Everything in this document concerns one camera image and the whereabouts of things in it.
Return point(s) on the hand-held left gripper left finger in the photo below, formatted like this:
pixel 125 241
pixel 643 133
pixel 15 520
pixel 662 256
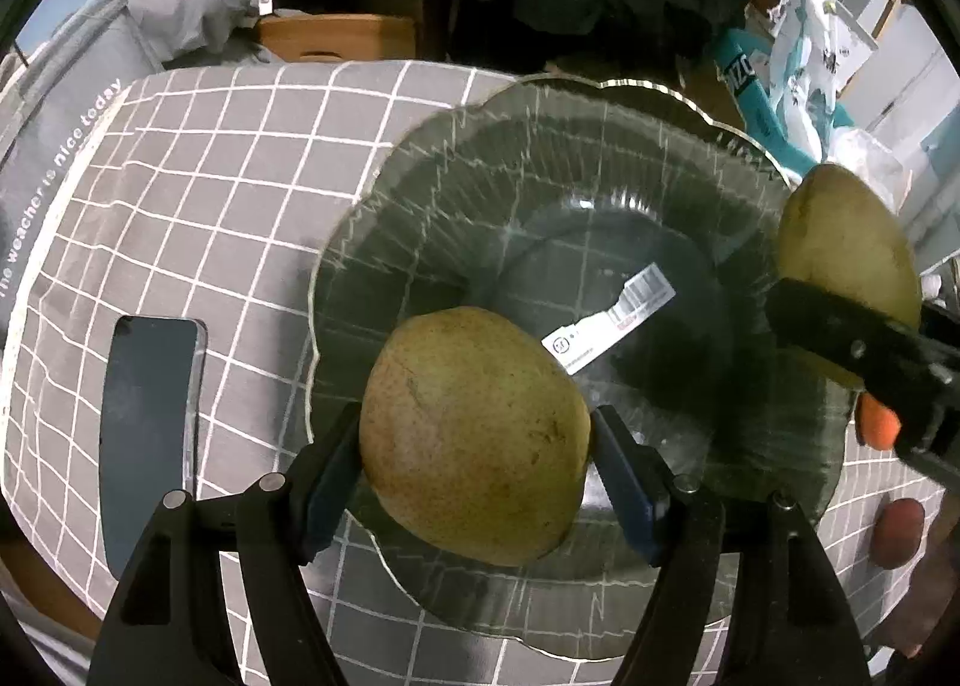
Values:
pixel 334 477

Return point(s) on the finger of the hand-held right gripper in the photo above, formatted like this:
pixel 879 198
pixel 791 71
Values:
pixel 885 371

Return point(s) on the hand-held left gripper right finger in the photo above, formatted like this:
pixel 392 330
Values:
pixel 626 485

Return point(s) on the orange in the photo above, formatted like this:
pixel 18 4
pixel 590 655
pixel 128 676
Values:
pixel 874 424

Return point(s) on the green-yellow pear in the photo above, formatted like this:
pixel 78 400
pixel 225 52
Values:
pixel 840 236
pixel 472 431

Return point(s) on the red apple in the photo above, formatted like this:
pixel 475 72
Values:
pixel 898 532

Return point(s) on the scalloped glass plate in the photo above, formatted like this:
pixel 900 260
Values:
pixel 525 206

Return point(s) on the dark smartphone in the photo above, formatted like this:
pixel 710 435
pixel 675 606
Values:
pixel 150 431

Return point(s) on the clear plastic bag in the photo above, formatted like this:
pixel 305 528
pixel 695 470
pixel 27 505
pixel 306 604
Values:
pixel 862 157

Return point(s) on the grey checked tablecloth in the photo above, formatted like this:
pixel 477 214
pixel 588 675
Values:
pixel 225 206

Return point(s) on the white printed plastic bag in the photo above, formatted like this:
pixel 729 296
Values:
pixel 814 34

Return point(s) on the wooden drawer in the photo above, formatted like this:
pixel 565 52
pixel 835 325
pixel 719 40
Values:
pixel 337 38

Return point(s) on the grey fabric storage bin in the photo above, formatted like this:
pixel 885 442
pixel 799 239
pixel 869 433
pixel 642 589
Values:
pixel 60 124

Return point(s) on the grey clothing pile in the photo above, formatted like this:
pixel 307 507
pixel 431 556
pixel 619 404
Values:
pixel 180 4

